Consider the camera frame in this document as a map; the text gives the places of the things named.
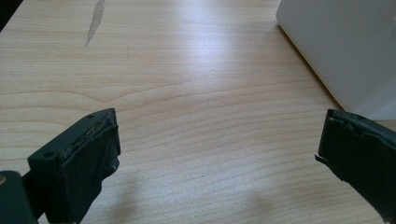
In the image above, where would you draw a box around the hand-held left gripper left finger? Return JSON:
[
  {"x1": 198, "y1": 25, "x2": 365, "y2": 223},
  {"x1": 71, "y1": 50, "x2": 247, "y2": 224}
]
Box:
[{"x1": 27, "y1": 107, "x2": 121, "y2": 224}]

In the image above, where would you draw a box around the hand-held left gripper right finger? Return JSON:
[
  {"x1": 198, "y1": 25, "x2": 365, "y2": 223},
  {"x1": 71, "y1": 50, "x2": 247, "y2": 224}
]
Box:
[{"x1": 315, "y1": 108, "x2": 396, "y2": 224}]

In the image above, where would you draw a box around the white plastic bin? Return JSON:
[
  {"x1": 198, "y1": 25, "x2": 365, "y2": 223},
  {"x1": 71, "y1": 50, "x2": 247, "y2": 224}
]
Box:
[{"x1": 275, "y1": 0, "x2": 396, "y2": 121}]

